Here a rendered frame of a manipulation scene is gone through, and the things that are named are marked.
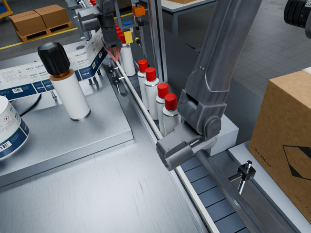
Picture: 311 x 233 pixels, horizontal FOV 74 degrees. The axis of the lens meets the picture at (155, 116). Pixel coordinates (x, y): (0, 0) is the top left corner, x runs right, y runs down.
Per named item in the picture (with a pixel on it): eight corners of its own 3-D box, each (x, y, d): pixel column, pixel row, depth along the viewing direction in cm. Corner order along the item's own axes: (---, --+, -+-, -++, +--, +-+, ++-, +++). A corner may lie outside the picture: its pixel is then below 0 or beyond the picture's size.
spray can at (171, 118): (164, 143, 69) (157, 94, 56) (177, 138, 70) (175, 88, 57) (170, 155, 66) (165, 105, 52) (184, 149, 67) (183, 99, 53)
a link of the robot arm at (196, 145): (224, 140, 42) (210, 116, 43) (197, 157, 41) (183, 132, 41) (211, 143, 49) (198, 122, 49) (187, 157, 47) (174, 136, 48)
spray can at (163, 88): (158, 131, 74) (151, 83, 60) (171, 126, 75) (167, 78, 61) (164, 141, 70) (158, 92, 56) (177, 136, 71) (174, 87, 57)
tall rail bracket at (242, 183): (217, 199, 58) (224, 166, 47) (239, 189, 60) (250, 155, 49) (224, 210, 56) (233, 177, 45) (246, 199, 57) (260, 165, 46)
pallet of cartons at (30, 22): (65, 20, 514) (59, 3, 488) (74, 28, 459) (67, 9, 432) (16, 33, 476) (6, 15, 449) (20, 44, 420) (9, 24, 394)
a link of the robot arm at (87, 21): (112, 0, 70) (103, -13, 73) (79, 7, 66) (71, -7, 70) (115, 30, 80) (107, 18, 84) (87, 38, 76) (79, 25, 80)
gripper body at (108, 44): (107, 49, 81) (102, 30, 76) (102, 41, 88) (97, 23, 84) (122, 45, 83) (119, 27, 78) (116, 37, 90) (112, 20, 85)
